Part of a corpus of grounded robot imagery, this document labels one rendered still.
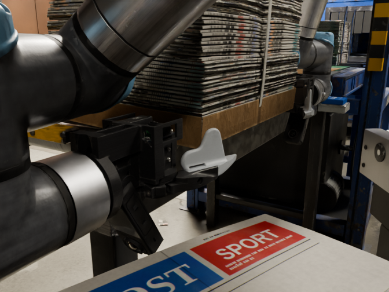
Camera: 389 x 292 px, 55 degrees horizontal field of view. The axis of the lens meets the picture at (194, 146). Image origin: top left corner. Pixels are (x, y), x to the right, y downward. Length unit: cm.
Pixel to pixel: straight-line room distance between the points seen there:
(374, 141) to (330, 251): 55
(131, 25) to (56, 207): 15
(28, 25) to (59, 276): 303
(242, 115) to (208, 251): 39
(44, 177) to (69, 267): 147
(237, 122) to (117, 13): 30
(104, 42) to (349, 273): 24
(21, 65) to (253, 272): 19
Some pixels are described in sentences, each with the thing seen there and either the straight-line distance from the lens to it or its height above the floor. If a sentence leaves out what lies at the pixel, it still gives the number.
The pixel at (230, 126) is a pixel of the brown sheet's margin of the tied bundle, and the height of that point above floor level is 82.
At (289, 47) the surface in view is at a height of 92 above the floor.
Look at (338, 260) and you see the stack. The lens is 21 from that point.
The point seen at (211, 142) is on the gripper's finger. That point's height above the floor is 82.
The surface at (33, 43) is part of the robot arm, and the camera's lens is 30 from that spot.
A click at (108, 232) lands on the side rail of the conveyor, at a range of 53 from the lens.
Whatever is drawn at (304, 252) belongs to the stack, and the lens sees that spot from 21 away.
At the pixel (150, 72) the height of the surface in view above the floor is 90.
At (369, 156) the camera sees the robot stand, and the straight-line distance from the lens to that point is 78.
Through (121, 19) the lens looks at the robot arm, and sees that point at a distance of 31.
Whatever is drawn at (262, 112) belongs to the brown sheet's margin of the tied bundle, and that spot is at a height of 82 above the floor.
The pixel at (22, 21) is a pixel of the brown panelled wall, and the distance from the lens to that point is 425.
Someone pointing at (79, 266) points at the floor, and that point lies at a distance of 176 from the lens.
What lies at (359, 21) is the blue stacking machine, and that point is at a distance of 404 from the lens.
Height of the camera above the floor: 93
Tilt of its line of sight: 16 degrees down
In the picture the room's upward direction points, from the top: straight up
